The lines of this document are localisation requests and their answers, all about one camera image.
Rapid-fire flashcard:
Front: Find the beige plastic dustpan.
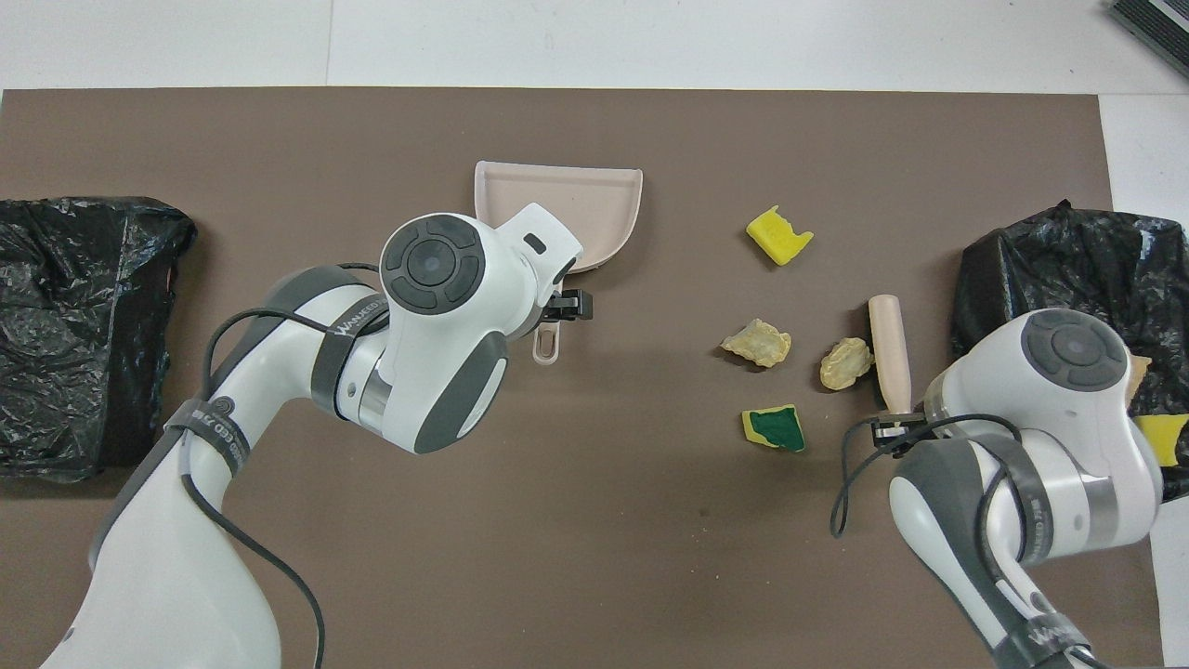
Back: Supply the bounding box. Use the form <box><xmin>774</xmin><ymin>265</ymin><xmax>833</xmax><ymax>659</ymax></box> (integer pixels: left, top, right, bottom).
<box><xmin>473</xmin><ymin>159</ymin><xmax>646</xmax><ymax>366</ymax></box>

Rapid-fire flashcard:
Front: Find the grey ribbed device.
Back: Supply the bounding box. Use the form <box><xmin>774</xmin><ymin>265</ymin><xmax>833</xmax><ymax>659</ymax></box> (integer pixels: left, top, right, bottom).
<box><xmin>1104</xmin><ymin>0</ymin><xmax>1189</xmax><ymax>54</ymax></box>

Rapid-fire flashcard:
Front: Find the yellow and green sponge piece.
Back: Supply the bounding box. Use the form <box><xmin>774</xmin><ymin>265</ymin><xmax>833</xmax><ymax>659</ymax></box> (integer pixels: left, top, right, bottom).
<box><xmin>740</xmin><ymin>403</ymin><xmax>807</xmax><ymax>453</ymax></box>

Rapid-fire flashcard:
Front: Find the yellow sponge wedge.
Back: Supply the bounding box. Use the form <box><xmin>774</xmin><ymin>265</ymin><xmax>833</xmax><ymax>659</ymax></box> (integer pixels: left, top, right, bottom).
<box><xmin>1134</xmin><ymin>413</ymin><xmax>1189</xmax><ymax>466</ymax></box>

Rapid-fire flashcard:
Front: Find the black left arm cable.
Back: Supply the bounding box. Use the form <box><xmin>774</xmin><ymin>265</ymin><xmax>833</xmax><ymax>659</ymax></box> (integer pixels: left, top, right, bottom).
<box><xmin>180</xmin><ymin>261</ymin><xmax>392</xmax><ymax>669</ymax></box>

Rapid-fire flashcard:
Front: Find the brown table mat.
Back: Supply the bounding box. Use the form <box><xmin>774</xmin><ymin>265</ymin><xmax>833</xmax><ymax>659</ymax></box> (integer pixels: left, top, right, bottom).
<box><xmin>0</xmin><ymin>86</ymin><xmax>1167</xmax><ymax>669</ymax></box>

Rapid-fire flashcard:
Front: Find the beige brush with black bristles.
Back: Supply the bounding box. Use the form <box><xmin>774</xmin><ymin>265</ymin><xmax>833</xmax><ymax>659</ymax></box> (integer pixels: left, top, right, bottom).
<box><xmin>867</xmin><ymin>294</ymin><xmax>914</xmax><ymax>439</ymax></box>

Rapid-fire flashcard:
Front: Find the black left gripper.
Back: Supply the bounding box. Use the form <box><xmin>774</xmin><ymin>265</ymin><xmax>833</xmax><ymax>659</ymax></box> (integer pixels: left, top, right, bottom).
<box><xmin>538</xmin><ymin>288</ymin><xmax>595</xmax><ymax>329</ymax></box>

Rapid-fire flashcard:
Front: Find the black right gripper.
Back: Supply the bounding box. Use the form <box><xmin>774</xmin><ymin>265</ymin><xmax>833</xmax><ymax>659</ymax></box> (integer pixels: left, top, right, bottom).
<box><xmin>868</xmin><ymin>413</ymin><xmax>931</xmax><ymax>441</ymax></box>

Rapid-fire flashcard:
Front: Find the bin with black bag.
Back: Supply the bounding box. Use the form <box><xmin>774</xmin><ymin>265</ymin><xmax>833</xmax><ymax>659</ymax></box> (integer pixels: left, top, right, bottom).
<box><xmin>949</xmin><ymin>199</ymin><xmax>1189</xmax><ymax>504</ymax></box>
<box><xmin>0</xmin><ymin>195</ymin><xmax>199</xmax><ymax>484</ymax></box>

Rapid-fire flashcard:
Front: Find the notched yellow sponge piece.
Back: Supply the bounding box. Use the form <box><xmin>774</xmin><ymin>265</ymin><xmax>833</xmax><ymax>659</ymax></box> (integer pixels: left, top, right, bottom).
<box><xmin>746</xmin><ymin>204</ymin><xmax>816</xmax><ymax>268</ymax></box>

